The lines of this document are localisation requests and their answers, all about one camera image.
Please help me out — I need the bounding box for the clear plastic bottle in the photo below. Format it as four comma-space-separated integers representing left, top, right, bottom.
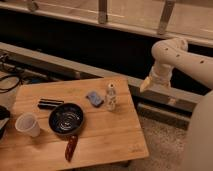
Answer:
106, 83, 116, 111

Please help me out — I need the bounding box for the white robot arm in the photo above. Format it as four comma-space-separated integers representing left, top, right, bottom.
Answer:
140, 38, 213, 171

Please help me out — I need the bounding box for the blue sponge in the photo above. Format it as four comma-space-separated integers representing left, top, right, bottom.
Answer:
86, 91, 103, 107

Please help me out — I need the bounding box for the black bowl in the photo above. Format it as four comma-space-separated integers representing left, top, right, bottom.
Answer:
49, 103, 84, 136

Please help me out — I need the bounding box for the wooden table board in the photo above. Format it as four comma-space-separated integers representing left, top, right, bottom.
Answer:
0, 77, 149, 171

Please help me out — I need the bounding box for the black rectangular box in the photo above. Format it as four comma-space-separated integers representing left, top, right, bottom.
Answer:
38, 99, 63, 109

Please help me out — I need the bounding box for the translucent plastic cup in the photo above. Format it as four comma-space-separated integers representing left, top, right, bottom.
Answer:
15, 113, 40, 137

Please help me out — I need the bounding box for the black object at left edge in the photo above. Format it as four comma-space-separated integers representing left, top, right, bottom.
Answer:
0, 105, 10, 139

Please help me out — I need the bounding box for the black cable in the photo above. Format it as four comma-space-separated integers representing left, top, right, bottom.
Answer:
0, 53, 26, 94

